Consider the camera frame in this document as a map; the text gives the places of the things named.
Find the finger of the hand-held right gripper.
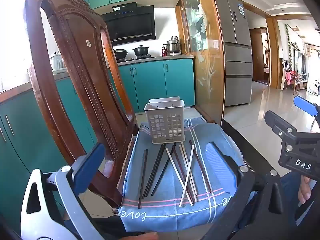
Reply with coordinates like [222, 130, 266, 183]
[293, 95, 320, 117]
[264, 110, 300, 140]

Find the black cooking pot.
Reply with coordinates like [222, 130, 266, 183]
[132, 45, 150, 57]

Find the wooden interior door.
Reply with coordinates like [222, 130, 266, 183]
[250, 27, 270, 87]

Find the cream chopstick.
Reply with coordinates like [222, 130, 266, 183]
[179, 145, 195, 207]
[180, 142, 198, 202]
[165, 147, 195, 205]

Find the large steel pot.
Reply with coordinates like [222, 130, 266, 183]
[165, 41, 182, 53]

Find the person's right hand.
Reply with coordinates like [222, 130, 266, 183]
[297, 174, 316, 205]

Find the dark brown chopstick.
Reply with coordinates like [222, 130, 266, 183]
[171, 144, 193, 202]
[189, 140, 213, 194]

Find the blue striped cloth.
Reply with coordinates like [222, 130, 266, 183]
[117, 116, 253, 233]

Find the thin black chopstick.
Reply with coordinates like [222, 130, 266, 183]
[138, 149, 148, 209]

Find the black wok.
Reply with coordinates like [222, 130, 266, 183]
[114, 49, 128, 60]

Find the etched glass sliding door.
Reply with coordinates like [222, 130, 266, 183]
[175, 0, 225, 128]

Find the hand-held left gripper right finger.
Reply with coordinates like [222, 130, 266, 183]
[204, 141, 298, 240]

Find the grey plastic utensil basket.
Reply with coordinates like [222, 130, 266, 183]
[144, 96, 185, 145]

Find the silver refrigerator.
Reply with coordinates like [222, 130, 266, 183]
[214, 0, 253, 107]

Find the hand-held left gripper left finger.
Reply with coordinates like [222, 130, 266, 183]
[20, 142, 106, 240]

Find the green hanging vine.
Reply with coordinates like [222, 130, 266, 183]
[285, 24, 294, 70]

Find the grey kitchen countertop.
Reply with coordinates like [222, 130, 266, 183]
[107, 54, 194, 67]

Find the carved wooden chair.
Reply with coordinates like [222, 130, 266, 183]
[24, 0, 140, 214]

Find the black range hood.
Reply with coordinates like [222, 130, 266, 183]
[101, 2, 156, 47]

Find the white dish rack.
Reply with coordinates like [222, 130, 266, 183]
[49, 54, 67, 72]

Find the bright window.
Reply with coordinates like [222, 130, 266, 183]
[0, 0, 33, 93]

